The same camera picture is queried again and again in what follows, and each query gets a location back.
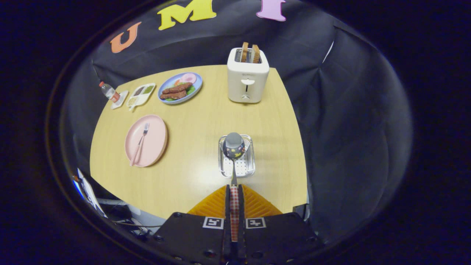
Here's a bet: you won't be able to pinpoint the white square coaster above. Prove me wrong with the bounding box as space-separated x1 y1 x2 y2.
111 90 129 110

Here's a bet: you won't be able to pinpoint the white toaster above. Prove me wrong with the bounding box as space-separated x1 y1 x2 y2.
227 47 270 104

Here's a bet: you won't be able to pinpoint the spoon with checked handle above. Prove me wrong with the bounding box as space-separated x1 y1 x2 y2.
222 132 246 242

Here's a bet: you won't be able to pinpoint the metal drain basket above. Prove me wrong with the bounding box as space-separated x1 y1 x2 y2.
218 134 256 178

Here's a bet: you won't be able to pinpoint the green lettuce leaves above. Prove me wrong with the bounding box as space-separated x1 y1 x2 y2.
164 85 195 102

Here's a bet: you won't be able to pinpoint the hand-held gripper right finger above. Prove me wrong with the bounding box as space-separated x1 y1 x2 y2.
238 184 324 265

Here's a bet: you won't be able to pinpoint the blue round plate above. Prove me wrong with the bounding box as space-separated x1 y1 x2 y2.
157 72 203 105

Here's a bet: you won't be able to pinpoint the clear plastic water bottle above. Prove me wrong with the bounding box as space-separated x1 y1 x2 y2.
99 81 121 103

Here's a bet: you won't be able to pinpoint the fork with checked handle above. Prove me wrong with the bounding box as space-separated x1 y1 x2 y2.
130 123 150 166

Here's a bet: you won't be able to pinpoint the white divided bean dish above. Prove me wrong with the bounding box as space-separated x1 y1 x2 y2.
126 83 156 112

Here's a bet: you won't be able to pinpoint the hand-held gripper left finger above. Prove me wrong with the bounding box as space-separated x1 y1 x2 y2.
153 184 231 265

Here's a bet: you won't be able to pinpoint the brown meat strip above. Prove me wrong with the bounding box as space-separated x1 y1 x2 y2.
162 82 193 94
160 90 187 100

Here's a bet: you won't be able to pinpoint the pink round plate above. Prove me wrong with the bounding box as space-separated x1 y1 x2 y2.
124 114 168 167

